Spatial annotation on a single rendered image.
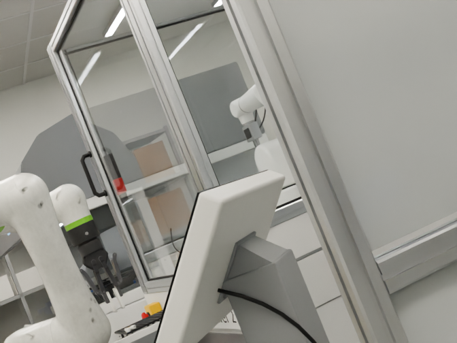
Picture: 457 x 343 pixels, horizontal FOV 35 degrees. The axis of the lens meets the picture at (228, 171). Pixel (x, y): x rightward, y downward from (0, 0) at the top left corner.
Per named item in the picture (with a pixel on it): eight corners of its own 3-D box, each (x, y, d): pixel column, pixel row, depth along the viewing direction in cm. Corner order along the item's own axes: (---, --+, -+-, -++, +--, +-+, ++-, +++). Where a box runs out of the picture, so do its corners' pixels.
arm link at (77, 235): (69, 229, 225) (96, 217, 229) (64, 233, 236) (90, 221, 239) (77, 247, 225) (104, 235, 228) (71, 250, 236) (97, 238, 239)
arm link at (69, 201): (71, 178, 226) (81, 177, 237) (35, 196, 227) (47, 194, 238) (90, 220, 226) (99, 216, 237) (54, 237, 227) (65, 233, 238)
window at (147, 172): (231, 265, 203) (104, -50, 206) (148, 280, 281) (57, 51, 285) (233, 265, 203) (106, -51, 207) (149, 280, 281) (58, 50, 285)
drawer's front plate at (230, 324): (243, 329, 202) (228, 292, 202) (207, 328, 228) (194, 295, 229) (248, 327, 203) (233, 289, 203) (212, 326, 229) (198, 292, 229)
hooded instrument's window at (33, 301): (74, 327, 310) (35, 228, 311) (26, 324, 472) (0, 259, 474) (294, 230, 357) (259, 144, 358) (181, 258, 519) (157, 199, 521)
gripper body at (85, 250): (97, 237, 237) (109, 263, 237) (73, 248, 234) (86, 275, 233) (101, 235, 230) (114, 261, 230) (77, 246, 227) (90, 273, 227)
